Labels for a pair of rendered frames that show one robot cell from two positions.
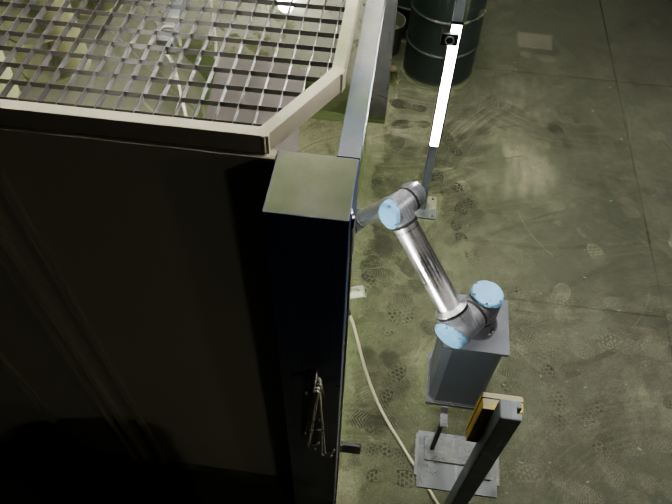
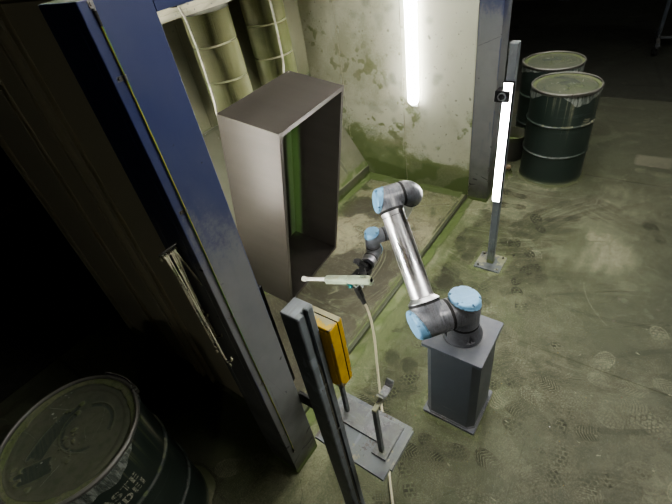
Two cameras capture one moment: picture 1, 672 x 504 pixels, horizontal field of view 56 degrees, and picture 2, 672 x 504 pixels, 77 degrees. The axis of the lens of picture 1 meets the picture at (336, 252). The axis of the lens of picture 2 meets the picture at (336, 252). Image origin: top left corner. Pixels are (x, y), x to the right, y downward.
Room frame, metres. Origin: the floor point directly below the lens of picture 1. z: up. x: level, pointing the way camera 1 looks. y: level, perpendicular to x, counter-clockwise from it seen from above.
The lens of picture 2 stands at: (0.20, -1.00, 2.36)
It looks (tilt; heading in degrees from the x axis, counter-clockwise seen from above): 39 degrees down; 36
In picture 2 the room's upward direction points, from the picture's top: 11 degrees counter-clockwise
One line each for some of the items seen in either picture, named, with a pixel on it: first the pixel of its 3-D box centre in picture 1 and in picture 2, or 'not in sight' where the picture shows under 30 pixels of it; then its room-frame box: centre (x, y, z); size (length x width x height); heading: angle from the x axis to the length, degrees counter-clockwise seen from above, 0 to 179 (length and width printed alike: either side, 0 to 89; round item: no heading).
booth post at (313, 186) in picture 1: (315, 406); (237, 320); (0.91, 0.05, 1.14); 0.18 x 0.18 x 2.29; 84
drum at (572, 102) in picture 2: (445, 19); (557, 130); (4.38, -0.78, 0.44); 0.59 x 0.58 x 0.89; 8
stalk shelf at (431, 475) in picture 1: (456, 463); (363, 432); (0.85, -0.50, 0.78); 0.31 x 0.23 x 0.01; 84
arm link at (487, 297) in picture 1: (483, 303); (462, 308); (1.57, -0.68, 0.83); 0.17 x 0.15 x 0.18; 136
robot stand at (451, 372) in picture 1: (464, 354); (459, 370); (1.58, -0.68, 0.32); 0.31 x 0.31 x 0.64; 84
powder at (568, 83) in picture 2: not in sight; (566, 84); (4.38, -0.78, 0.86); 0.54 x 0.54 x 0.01
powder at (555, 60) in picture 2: not in sight; (553, 61); (5.01, -0.60, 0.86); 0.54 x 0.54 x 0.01
